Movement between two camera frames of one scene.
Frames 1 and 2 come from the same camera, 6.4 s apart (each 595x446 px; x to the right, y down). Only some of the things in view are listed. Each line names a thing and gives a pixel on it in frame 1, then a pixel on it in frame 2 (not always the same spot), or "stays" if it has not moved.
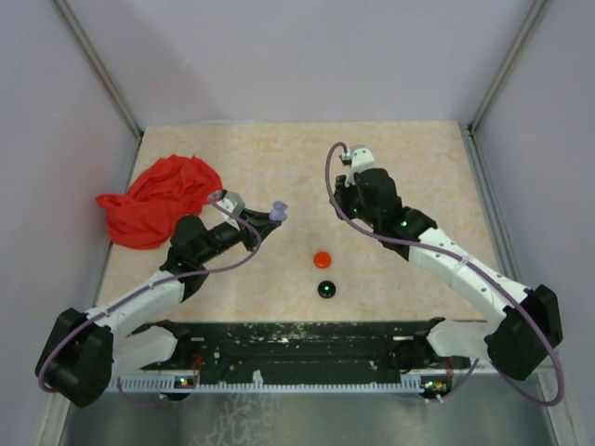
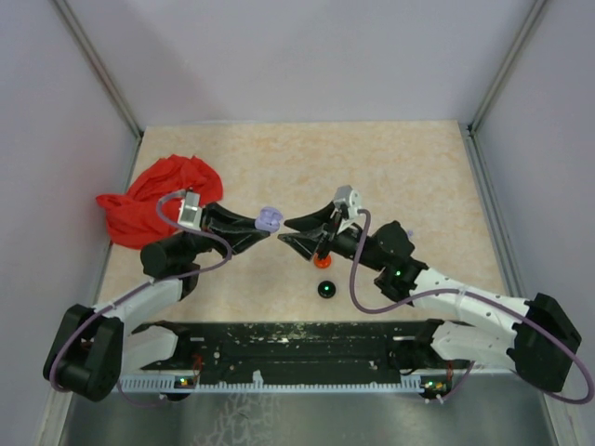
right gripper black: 342,192 → 307,243
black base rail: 205,347 stays
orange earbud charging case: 322,259 stays
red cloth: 145,216 stays
